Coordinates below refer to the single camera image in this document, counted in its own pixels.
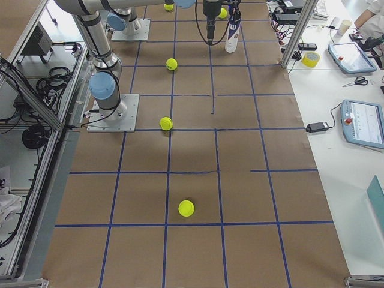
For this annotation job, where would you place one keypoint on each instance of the tennis ball centre row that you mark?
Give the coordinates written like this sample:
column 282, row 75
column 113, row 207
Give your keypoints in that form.
column 166, row 123

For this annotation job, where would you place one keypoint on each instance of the black scissors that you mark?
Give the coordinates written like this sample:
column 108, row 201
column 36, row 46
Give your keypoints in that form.
column 360, row 80

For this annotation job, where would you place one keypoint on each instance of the tennis ball far left side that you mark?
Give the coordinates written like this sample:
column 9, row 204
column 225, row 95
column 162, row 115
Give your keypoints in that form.
column 186, row 208

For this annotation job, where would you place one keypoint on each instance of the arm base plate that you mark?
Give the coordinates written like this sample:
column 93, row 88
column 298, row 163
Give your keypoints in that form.
column 123, row 119
column 137, row 30

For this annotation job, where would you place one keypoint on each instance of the teach pendant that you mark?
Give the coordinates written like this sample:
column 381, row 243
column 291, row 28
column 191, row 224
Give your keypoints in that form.
column 362, row 123
column 350, row 58

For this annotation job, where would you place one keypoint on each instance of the teach pendant far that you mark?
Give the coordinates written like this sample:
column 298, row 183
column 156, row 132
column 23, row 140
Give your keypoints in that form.
column 350, row 58

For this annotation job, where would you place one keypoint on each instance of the paper cup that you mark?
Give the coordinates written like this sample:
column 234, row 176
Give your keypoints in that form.
column 344, row 26

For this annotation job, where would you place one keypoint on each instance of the tennis ball Roland Garros front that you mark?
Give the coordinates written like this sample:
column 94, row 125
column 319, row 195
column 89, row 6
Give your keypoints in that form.
column 223, row 13

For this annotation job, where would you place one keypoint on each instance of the white blue tennis ball can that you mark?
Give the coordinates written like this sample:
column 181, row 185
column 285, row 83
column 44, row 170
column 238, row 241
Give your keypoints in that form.
column 233, row 34

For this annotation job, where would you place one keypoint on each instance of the yellow tape roll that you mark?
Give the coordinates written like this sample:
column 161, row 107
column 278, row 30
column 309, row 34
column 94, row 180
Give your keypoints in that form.
column 311, row 59

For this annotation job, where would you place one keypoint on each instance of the black power adapter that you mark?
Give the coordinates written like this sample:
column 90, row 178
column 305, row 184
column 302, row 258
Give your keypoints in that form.
column 317, row 127

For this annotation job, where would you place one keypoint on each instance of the teach pendant near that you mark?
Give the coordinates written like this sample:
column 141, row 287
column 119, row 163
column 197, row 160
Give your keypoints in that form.
column 362, row 123

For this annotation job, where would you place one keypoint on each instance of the black phone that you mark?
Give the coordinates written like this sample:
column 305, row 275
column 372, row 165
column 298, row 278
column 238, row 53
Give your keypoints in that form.
column 307, row 46

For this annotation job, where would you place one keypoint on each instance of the tennis ball Wilson 3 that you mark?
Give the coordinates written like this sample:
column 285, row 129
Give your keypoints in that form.
column 171, row 64

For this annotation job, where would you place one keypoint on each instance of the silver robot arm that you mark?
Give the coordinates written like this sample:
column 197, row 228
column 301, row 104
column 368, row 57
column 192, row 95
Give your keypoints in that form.
column 87, row 18
column 125, row 20

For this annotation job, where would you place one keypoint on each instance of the aluminium frame post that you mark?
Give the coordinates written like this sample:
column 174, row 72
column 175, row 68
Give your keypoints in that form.
column 300, row 27

